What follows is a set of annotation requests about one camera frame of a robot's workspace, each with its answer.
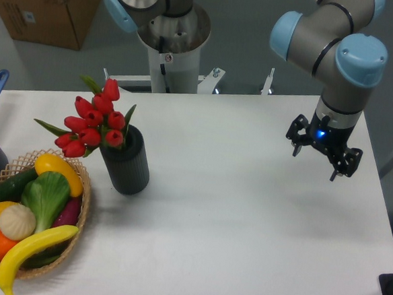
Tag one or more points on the red tulip bouquet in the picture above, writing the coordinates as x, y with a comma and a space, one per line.
96, 124

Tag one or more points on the dark grey ribbed vase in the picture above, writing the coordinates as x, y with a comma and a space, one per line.
128, 167

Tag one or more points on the green cucumber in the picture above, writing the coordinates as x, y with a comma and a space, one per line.
11, 189

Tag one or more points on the white metal frame bracket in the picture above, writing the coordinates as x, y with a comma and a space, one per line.
207, 84

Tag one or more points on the yellow banana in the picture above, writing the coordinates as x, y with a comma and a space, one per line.
11, 262

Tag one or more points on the green lettuce leaf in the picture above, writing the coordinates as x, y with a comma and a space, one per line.
46, 196

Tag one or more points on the white steamed bun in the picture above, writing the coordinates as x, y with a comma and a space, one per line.
17, 222

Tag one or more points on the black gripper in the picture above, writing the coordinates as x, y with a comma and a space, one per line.
326, 139

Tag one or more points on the brown cardboard box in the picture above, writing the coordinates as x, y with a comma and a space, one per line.
63, 23

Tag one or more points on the purple eggplant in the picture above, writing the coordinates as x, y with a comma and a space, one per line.
70, 214

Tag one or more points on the woven wicker basket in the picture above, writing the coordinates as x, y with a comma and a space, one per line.
26, 162

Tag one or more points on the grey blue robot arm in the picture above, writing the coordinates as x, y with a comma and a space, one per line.
329, 44

